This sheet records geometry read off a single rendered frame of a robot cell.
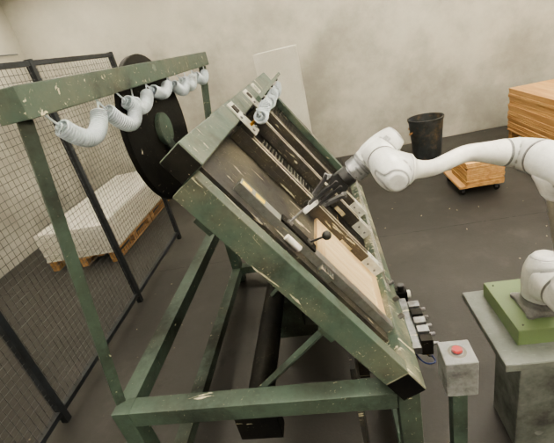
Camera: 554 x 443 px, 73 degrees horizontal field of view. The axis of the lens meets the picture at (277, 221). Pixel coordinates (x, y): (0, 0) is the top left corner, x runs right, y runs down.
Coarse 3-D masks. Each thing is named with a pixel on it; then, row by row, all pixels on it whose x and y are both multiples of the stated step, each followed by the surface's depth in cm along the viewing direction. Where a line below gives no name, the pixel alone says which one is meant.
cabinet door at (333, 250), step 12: (324, 228) 193; (324, 240) 181; (336, 240) 194; (324, 252) 170; (336, 252) 183; (348, 252) 197; (336, 264) 173; (348, 264) 186; (360, 264) 199; (348, 276) 175; (360, 276) 187; (372, 276) 202; (360, 288) 176; (372, 288) 189; (372, 300) 178; (384, 312) 179
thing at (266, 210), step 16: (240, 192) 145; (256, 192) 149; (256, 208) 147; (272, 208) 150; (272, 224) 150; (320, 256) 157; (336, 272) 158; (352, 288) 161; (368, 304) 164; (384, 320) 167
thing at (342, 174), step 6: (342, 168) 138; (336, 174) 139; (342, 174) 137; (348, 174) 136; (330, 180) 141; (336, 180) 140; (342, 180) 138; (348, 180) 137; (354, 180) 138; (336, 186) 141; (342, 186) 141; (348, 186) 141
